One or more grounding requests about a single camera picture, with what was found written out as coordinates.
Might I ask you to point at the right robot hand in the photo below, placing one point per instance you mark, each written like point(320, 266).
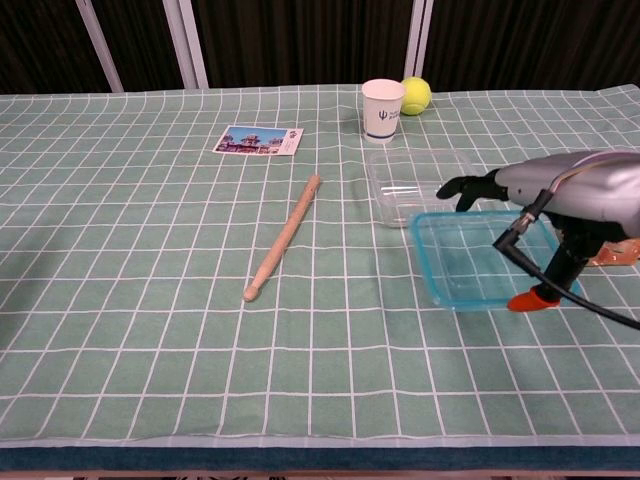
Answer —
point(590, 190)

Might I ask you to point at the blue plastic container lid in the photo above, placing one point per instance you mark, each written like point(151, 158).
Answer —
point(450, 250)

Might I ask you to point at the clear plastic food container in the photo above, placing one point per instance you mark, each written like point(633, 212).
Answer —
point(395, 175)

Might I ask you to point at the brown snack packet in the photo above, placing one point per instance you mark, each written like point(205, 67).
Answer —
point(617, 255)

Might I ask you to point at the yellow tennis ball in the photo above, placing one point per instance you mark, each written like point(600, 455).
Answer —
point(418, 95)

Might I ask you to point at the white paper cup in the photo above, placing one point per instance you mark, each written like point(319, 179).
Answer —
point(382, 115)

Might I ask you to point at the wooden drumstick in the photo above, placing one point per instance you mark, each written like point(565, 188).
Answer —
point(285, 235)

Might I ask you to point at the black pleated curtain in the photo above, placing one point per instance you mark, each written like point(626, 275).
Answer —
point(300, 40)

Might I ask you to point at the building photo postcard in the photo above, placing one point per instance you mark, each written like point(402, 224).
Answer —
point(250, 140)

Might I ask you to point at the green checked tablecloth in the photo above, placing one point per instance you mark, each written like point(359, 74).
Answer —
point(150, 250)

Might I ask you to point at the double white frame post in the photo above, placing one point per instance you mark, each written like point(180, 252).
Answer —
point(187, 50)

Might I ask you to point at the thin white frame post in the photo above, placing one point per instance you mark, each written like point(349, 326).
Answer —
point(100, 50)

